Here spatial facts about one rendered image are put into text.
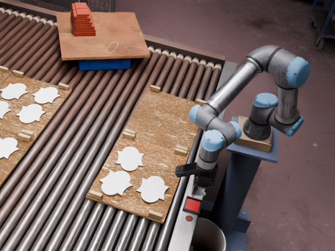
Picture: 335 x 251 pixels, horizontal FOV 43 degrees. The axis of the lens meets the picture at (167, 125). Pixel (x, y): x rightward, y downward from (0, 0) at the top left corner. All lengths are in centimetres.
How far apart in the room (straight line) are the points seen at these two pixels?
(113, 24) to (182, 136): 94
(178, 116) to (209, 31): 280
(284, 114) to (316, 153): 177
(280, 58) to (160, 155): 72
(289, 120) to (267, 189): 132
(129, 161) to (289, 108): 77
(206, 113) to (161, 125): 53
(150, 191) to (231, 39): 326
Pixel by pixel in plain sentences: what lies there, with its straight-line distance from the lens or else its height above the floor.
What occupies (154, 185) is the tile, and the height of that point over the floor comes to 95.
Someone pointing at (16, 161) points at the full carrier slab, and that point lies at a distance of 200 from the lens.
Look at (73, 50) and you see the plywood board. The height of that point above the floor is 104.
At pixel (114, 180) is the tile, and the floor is 95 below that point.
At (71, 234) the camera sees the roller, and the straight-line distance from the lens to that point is 176.
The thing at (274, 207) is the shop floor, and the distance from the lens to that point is 323.
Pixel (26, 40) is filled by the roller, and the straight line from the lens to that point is 280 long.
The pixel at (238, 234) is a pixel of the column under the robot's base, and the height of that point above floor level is 1.
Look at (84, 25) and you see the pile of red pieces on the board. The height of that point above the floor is 111.
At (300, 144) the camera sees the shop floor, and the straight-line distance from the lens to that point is 379.
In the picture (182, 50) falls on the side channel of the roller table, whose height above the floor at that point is 94.
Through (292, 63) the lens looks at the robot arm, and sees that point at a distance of 176.
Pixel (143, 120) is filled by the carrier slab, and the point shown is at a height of 94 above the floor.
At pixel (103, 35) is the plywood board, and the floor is 104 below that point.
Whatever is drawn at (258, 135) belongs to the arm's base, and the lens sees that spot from 224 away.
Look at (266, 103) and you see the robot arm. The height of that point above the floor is 115.
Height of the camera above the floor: 241
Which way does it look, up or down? 43 degrees down
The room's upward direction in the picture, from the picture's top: 10 degrees clockwise
